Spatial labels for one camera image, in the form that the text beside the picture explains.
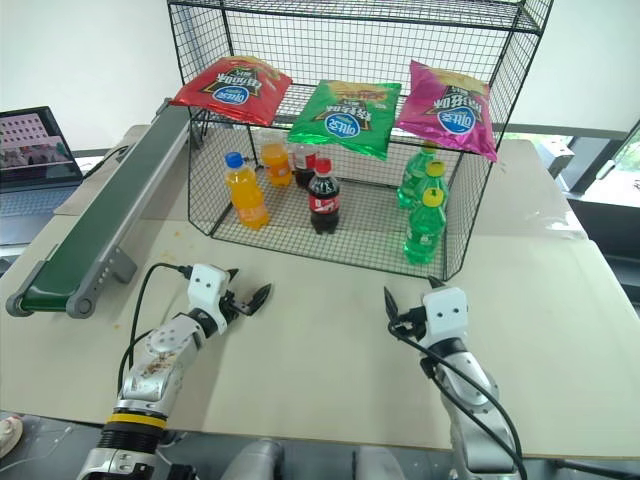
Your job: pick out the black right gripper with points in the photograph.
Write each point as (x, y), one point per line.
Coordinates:
(412, 322)

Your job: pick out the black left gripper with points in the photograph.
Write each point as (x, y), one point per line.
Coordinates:
(234, 304)

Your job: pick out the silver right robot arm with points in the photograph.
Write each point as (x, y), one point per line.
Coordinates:
(472, 395)

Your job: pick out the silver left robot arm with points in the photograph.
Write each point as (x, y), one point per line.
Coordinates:
(150, 370)

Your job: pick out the green soda bottle yellow cap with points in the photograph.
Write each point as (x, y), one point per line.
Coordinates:
(424, 235)
(411, 177)
(436, 172)

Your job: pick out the orange soda bottle blue cap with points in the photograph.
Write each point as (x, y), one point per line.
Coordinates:
(246, 197)

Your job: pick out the cola bottle red cap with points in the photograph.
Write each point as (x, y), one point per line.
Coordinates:
(301, 170)
(324, 200)

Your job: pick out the grey rounded shape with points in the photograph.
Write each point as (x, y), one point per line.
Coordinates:
(260, 462)

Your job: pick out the magenta chip bag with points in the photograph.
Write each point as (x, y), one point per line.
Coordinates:
(450, 117)

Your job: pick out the green chip bag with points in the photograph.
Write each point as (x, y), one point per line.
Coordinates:
(345, 122)

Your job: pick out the grey box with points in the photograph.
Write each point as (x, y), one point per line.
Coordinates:
(557, 162)

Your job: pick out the red chip bag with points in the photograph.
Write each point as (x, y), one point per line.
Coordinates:
(235, 90)

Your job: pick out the open laptop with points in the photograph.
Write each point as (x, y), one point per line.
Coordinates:
(30, 150)

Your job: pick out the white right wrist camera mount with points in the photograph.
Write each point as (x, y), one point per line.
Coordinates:
(446, 312)

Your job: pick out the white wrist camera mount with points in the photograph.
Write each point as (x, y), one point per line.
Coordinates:
(206, 290)
(446, 312)

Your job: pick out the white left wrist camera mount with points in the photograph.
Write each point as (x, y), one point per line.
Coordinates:
(206, 290)

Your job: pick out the green conveyor belt grey frame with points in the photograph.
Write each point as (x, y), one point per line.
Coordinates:
(115, 205)

